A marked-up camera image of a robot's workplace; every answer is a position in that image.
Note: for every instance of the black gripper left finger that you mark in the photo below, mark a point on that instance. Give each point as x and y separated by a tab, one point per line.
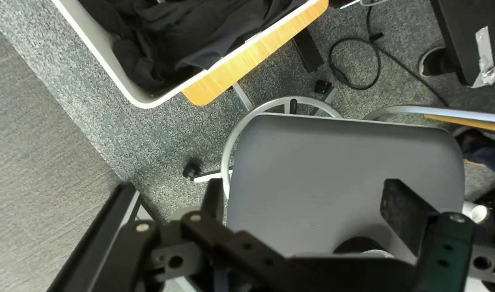
147	254

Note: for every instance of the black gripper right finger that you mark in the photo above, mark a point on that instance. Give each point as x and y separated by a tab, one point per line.
448	246

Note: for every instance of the grey office chair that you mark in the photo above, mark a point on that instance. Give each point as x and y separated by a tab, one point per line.
304	179

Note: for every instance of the black clothes in box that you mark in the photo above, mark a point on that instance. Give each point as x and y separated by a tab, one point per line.
163	43

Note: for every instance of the white plastic box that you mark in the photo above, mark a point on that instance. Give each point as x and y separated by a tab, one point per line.
99	45

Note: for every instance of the wooden stool top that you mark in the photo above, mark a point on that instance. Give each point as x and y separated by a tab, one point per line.
208	85

